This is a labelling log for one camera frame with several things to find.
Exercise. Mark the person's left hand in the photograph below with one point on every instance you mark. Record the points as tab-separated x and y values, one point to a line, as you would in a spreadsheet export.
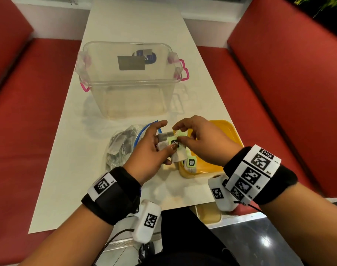
146	160

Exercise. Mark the person's right hand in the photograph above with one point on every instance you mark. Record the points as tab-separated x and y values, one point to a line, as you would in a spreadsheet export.
212	146

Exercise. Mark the yellow tray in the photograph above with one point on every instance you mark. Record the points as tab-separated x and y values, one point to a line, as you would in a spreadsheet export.
229	130

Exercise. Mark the tea bag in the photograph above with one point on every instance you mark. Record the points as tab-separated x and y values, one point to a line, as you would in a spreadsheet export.
174	142
191	162

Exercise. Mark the tea bags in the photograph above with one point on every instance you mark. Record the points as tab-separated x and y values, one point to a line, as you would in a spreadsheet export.
163	137

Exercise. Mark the clear zip bag blue seal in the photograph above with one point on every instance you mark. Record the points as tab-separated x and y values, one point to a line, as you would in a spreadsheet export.
110	160

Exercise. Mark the person's left forearm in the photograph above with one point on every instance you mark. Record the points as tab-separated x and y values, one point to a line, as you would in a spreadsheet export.
68	241

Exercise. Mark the person's right forearm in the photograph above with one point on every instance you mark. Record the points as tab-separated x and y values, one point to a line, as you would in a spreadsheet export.
309	224

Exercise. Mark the person's black trousers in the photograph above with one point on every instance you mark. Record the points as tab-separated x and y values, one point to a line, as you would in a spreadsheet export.
185	241

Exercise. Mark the black left wristband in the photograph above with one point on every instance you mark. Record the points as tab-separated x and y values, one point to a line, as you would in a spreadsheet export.
115	202

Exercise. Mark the black wristband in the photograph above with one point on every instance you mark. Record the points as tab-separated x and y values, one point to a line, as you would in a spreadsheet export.
284	177
115	202

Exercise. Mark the yellow lid under table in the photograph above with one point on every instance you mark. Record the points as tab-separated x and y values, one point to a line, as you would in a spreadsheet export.
208	214

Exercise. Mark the black right wristband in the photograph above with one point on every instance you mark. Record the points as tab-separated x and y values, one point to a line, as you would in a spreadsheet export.
284	177

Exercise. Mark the black and white shoe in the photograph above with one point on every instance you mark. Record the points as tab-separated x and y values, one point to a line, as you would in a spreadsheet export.
146	252

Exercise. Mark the red bench seat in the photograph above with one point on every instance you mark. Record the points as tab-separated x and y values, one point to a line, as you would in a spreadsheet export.
290	66
19	121

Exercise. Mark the green leafy plant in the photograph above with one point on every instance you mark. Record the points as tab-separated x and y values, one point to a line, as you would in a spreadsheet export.
301	0

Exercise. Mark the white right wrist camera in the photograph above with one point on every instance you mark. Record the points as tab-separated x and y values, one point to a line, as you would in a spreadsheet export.
223	205

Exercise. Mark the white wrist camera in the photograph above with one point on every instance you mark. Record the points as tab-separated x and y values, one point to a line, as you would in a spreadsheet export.
223	205
142	235

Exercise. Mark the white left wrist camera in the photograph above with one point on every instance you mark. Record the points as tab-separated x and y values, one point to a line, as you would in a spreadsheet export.
142	235

